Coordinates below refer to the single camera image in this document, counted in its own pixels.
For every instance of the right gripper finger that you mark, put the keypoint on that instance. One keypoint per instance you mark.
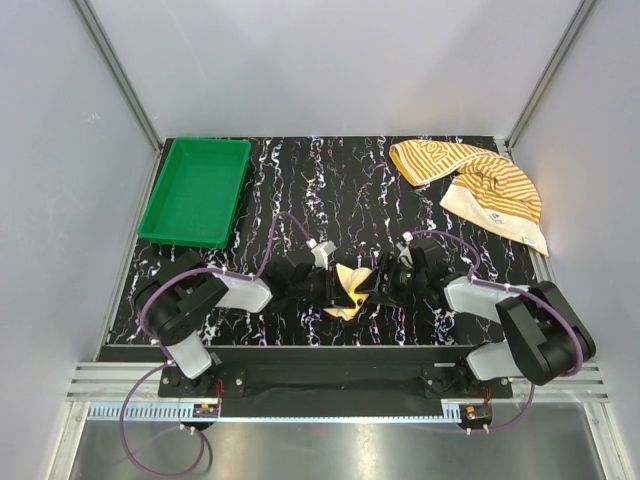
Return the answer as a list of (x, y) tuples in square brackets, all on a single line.
[(385, 266), (378, 293)]

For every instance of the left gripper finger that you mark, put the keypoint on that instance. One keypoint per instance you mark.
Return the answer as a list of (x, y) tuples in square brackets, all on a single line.
[(340, 300), (333, 279)]

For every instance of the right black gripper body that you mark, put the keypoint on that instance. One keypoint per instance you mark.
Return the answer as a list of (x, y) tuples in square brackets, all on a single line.
[(405, 280)]

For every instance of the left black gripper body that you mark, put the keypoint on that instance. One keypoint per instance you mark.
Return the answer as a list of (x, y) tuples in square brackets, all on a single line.
[(316, 289)]

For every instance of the yellow cream towel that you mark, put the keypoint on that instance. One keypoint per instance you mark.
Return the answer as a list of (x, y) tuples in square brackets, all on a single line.
[(351, 279)]

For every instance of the yellow orange striped towel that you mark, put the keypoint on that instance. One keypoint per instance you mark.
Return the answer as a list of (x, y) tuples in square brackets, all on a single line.
[(487, 189)]

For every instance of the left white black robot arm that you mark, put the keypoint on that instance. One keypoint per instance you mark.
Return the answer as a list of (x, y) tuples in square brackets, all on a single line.
[(173, 306)]

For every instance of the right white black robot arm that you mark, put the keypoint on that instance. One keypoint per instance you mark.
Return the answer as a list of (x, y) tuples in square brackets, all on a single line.
[(544, 337)]

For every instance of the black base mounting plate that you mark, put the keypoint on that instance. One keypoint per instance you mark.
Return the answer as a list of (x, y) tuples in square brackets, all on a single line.
[(361, 376)]

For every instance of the green plastic tray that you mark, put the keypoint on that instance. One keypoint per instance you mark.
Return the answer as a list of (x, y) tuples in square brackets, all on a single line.
[(194, 200)]

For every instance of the right small controller board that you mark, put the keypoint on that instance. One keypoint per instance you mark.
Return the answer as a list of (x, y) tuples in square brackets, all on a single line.
[(479, 413)]

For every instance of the small controller board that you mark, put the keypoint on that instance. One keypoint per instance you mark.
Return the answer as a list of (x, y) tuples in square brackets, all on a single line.
[(206, 410), (479, 413)]

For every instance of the left small controller board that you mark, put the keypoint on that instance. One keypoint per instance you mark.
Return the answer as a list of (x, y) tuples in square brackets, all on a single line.
[(206, 410)]

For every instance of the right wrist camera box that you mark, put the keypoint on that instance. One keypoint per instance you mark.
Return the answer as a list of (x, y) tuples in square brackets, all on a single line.
[(419, 253)]

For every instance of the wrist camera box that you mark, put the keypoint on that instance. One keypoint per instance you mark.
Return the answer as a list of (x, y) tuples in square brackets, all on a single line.
[(419, 253), (321, 252)]

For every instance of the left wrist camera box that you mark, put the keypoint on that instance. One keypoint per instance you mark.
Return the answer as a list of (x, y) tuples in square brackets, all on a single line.
[(321, 252)]

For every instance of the slotted aluminium cable duct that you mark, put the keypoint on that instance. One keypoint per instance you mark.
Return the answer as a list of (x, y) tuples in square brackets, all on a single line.
[(431, 412)]

